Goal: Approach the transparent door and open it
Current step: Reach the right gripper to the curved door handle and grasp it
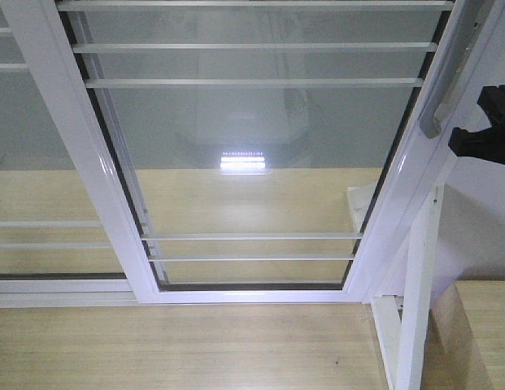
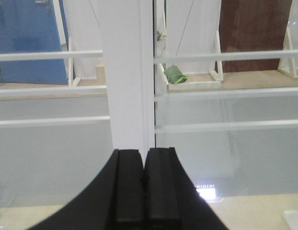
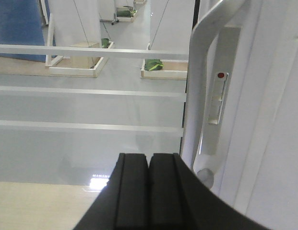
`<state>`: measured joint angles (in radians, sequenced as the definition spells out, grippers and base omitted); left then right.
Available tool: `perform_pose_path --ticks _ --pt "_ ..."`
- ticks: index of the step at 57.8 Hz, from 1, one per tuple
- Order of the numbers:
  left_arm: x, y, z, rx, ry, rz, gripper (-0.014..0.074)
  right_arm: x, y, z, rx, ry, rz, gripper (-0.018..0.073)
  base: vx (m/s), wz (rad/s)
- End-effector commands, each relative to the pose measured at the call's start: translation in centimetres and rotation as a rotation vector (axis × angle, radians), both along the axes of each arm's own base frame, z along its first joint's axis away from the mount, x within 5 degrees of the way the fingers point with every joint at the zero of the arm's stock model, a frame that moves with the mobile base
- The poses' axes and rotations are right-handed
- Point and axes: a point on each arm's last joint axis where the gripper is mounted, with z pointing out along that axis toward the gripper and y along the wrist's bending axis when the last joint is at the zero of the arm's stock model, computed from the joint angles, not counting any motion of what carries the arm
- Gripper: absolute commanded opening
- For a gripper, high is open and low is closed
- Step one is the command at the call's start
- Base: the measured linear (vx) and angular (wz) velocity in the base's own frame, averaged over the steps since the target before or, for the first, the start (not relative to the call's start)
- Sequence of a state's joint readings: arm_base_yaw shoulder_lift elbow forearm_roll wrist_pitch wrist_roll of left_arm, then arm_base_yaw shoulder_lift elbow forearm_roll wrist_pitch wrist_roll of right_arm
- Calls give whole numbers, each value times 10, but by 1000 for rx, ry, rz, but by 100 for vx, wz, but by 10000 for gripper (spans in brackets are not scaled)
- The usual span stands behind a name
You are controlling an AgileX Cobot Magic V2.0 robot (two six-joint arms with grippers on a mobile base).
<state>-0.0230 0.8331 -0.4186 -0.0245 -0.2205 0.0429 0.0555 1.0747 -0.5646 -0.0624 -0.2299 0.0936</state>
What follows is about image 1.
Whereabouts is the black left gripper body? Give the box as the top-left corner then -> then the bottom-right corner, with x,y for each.
448,84 -> 505,165

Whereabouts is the silver door pull handle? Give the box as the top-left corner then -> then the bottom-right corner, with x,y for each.
418,1 -> 494,139

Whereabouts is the white sliding glass door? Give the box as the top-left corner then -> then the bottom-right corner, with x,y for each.
0,1 -> 483,303

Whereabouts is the white fixed glass door panel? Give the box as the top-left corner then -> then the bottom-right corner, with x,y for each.
0,1 -> 167,308

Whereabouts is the light wooden box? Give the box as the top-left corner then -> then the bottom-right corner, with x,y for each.
432,280 -> 505,389

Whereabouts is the light wooden base board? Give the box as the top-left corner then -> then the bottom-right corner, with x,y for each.
0,167 -> 385,389

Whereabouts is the white door frame post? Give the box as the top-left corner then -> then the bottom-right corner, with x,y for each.
343,1 -> 505,303

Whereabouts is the white right support bracket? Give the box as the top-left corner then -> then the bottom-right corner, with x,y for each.
349,187 -> 443,389

